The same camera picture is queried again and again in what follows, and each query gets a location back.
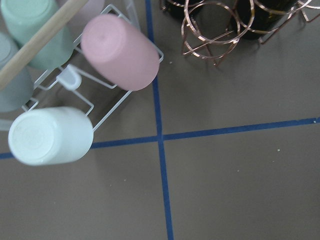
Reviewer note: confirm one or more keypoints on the pink cup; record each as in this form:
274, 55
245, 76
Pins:
119, 52

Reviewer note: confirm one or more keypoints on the dark wine bottle middle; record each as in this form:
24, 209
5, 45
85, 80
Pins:
203, 12

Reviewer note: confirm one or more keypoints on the dark wine bottle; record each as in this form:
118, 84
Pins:
263, 20
203, 12

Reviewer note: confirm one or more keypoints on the white cup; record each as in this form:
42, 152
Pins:
50, 136

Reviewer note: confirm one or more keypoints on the dark wine bottle lower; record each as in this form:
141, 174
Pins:
263, 20

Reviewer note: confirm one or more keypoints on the grey translucent cup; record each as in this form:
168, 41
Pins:
20, 90

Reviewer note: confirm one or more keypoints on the mint green cup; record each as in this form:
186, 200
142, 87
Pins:
23, 19

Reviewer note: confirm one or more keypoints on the white wire cup rack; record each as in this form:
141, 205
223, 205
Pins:
70, 77

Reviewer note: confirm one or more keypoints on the copper wire bottle rack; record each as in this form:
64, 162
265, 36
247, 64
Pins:
195, 43

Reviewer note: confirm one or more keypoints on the wooden rack handle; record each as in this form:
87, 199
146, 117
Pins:
39, 40

